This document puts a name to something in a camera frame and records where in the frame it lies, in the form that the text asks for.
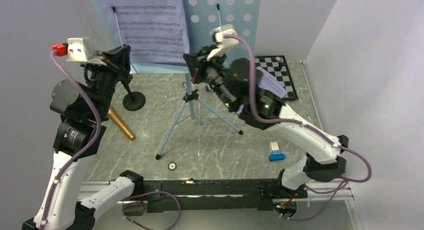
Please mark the sheet music page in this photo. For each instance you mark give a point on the sheet music page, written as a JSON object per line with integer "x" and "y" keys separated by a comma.
{"x": 269, "y": 82}

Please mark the gold microphone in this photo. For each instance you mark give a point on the gold microphone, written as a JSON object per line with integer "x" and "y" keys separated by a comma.
{"x": 121, "y": 124}

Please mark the black white chessboard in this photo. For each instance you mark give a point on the black white chessboard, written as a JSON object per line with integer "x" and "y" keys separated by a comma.
{"x": 281, "y": 71}

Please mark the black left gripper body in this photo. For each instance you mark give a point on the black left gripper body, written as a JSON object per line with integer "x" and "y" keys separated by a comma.
{"x": 107, "y": 75}

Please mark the black microphone stand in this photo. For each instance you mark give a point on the black microphone stand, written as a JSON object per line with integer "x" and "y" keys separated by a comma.
{"x": 133, "y": 100}

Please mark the small round table insert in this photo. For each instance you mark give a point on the small round table insert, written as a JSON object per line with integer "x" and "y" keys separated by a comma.
{"x": 172, "y": 166}

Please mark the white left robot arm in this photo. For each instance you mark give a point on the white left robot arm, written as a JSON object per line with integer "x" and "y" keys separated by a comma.
{"x": 83, "y": 108}

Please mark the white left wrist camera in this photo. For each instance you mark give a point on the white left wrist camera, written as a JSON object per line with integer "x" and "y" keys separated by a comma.
{"x": 79, "y": 50}

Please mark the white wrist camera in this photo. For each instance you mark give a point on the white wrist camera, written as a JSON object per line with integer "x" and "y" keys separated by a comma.
{"x": 79, "y": 50}
{"x": 221, "y": 44}

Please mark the sheet music pages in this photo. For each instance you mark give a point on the sheet music pages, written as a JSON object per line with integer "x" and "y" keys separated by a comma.
{"x": 156, "y": 30}

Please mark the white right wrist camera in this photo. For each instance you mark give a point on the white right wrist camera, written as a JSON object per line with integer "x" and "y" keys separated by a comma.
{"x": 221, "y": 44}

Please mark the blue white toy brick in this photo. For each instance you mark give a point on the blue white toy brick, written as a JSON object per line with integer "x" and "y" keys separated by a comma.
{"x": 275, "y": 152}

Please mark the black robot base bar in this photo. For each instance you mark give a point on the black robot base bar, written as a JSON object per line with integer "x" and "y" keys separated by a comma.
{"x": 260, "y": 194}

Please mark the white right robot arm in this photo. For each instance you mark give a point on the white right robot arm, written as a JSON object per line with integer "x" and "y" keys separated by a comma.
{"x": 262, "y": 109}

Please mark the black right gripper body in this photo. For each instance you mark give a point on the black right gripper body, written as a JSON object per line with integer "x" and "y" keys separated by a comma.
{"x": 215, "y": 72}

